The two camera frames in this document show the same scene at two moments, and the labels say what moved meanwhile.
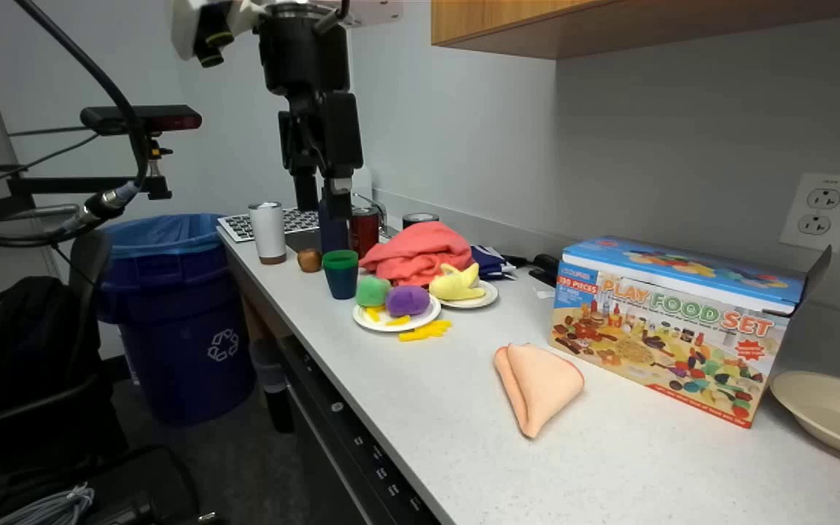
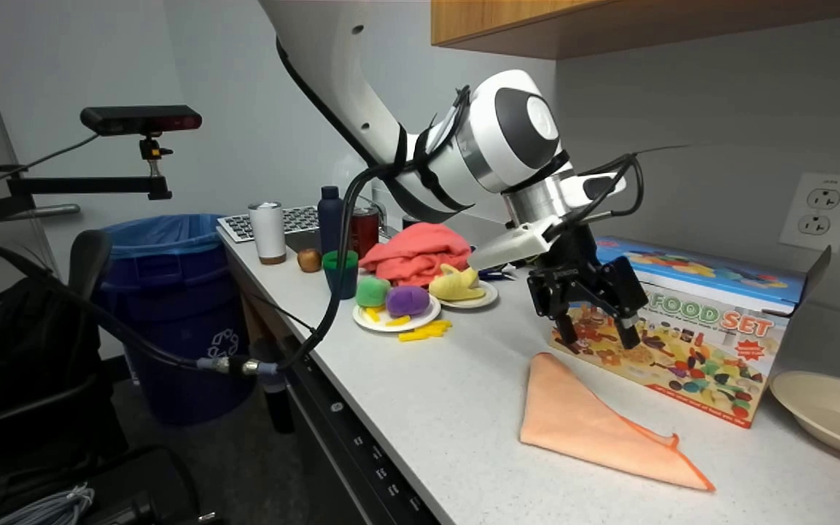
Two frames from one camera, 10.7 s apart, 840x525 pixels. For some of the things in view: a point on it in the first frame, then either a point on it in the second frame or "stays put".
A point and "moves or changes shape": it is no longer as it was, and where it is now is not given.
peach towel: (538, 386) moves or changes shape
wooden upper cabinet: (663, 29) stays put
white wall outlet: (822, 207) stays put
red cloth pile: (414, 252) stays put
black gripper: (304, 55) -> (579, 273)
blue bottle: (334, 227) stays put
